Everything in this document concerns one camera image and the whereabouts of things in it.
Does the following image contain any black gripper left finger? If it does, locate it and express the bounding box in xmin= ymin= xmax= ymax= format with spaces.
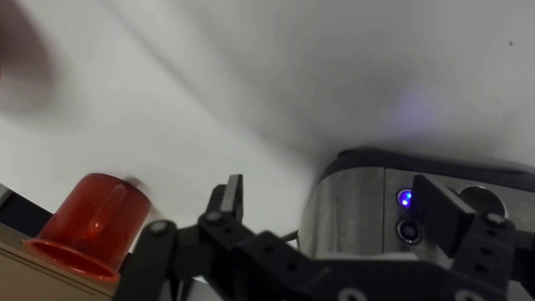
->
xmin=116 ymin=172 xmax=315 ymax=301

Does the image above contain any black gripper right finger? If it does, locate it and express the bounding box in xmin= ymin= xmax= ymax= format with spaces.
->
xmin=410 ymin=172 xmax=535 ymax=301

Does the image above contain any stainless steel two-slot toaster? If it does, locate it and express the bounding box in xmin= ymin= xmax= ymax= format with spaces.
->
xmin=296 ymin=145 xmax=535 ymax=301

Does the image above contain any red plastic cup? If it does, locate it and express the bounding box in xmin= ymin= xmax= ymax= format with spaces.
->
xmin=24 ymin=170 xmax=154 ymax=284

